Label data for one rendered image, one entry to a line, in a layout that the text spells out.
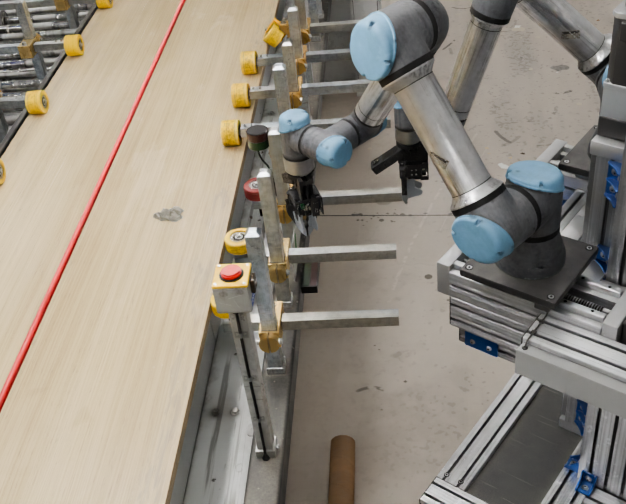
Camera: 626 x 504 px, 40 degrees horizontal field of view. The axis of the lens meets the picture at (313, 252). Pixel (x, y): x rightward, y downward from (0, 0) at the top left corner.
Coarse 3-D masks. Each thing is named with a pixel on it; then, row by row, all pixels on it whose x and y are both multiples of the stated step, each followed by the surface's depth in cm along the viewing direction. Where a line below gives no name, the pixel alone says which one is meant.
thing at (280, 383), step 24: (312, 48) 366; (312, 96) 331; (288, 312) 232; (288, 336) 224; (264, 360) 218; (288, 360) 217; (264, 384) 211; (288, 384) 210; (288, 408) 205; (288, 432) 202; (288, 456) 200; (264, 480) 188
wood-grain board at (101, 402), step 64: (128, 0) 378; (192, 0) 370; (256, 0) 362; (64, 64) 329; (128, 64) 323; (192, 64) 317; (64, 128) 287; (128, 128) 282; (192, 128) 278; (0, 192) 258; (64, 192) 254; (128, 192) 251; (192, 192) 247; (0, 256) 231; (128, 256) 225; (192, 256) 223; (0, 320) 210; (64, 320) 207; (128, 320) 205; (192, 320) 202; (0, 384) 192; (64, 384) 190; (128, 384) 188; (192, 384) 186; (0, 448) 177; (64, 448) 175; (128, 448) 173
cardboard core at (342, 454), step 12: (336, 444) 273; (348, 444) 273; (336, 456) 269; (348, 456) 269; (336, 468) 266; (348, 468) 266; (336, 480) 262; (348, 480) 262; (336, 492) 258; (348, 492) 259
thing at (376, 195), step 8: (320, 192) 248; (328, 192) 247; (336, 192) 247; (344, 192) 246; (352, 192) 246; (360, 192) 246; (368, 192) 245; (376, 192) 245; (384, 192) 244; (392, 192) 244; (400, 192) 244; (328, 200) 246; (336, 200) 246; (344, 200) 246; (352, 200) 246; (360, 200) 246; (368, 200) 246; (376, 200) 246; (384, 200) 245; (392, 200) 245; (400, 200) 245; (256, 208) 249
